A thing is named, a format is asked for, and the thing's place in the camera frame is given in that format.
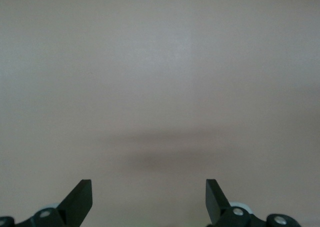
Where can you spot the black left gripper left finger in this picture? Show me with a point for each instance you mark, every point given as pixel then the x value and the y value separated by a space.
pixel 77 204

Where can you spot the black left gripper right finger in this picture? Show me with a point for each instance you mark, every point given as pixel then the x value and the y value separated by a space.
pixel 217 207

